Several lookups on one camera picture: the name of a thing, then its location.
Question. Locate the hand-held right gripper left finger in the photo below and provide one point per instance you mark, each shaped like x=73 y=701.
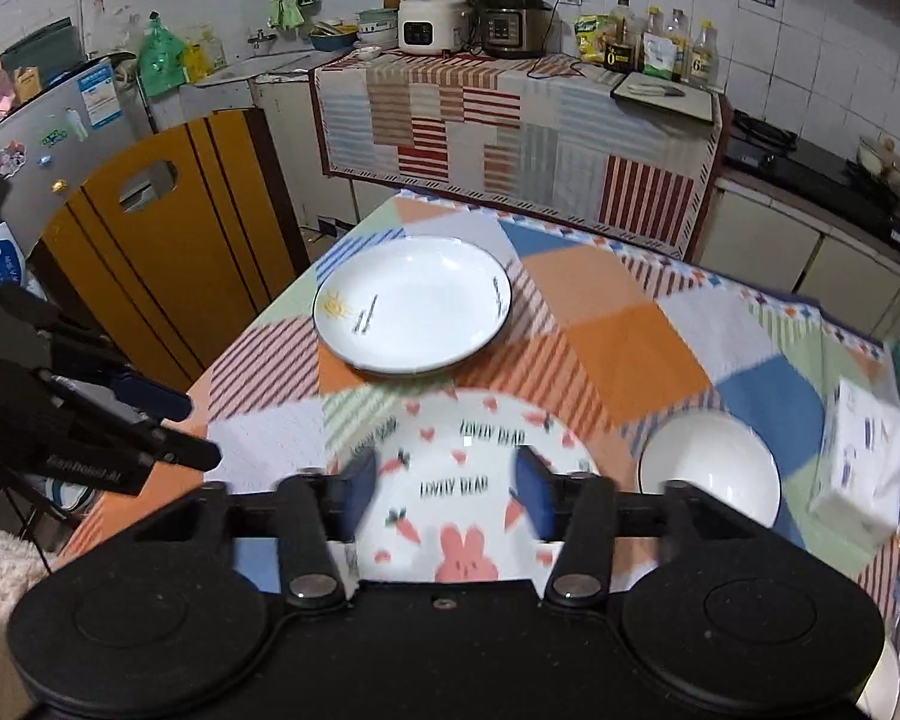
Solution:
x=360 y=491

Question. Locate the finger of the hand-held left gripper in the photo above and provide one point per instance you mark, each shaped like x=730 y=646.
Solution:
x=187 y=454
x=154 y=397

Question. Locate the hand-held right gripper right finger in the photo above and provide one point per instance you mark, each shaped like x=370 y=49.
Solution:
x=532 y=491

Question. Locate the white plate with bunny print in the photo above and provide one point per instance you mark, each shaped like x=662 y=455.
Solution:
x=457 y=457

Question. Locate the white ribbed bowl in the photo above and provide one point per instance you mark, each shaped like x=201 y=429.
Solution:
x=709 y=469

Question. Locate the white plate with sun print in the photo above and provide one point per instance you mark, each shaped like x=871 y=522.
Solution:
x=412 y=304

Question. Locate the stack of pale bowls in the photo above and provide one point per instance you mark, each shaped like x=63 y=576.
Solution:
x=376 y=26

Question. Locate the yellow wooden chair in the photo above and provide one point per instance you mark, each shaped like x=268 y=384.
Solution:
x=187 y=255

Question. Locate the cream fleece cloth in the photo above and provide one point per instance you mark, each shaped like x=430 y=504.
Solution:
x=0 y=600

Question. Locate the patchwork tablecloth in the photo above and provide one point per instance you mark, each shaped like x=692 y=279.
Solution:
x=607 y=345

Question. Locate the white blue printed bag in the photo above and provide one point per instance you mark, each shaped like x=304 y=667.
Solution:
x=0 y=259

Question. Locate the silver fridge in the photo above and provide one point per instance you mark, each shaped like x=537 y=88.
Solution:
x=52 y=142

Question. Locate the white tissue pack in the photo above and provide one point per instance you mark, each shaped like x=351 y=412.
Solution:
x=862 y=457

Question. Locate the green plastic bag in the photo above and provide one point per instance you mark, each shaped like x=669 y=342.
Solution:
x=161 y=56

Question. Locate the striped counter cloth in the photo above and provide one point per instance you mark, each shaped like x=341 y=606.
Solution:
x=517 y=139

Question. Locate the metal faucet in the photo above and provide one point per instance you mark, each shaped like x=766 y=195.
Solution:
x=259 y=37

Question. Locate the blue basin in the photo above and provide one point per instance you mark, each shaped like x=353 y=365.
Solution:
x=331 y=36

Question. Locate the green hanging cloth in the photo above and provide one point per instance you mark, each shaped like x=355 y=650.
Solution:
x=289 y=11

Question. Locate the white cutting board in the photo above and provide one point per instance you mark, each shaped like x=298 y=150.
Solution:
x=664 y=101

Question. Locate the kitchen knife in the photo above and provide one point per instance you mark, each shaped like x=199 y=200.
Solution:
x=656 y=89

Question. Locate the black gas stove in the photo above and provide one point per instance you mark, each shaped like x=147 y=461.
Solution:
x=817 y=176

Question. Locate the yellow snack packet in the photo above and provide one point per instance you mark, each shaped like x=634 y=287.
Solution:
x=592 y=37

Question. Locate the white rice cooker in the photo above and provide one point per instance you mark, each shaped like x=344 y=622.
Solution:
x=425 y=28

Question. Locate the black pressure cooker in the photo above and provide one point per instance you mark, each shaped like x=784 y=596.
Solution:
x=511 y=21

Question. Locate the cream cooking pot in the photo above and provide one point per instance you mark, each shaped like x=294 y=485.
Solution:
x=881 y=157

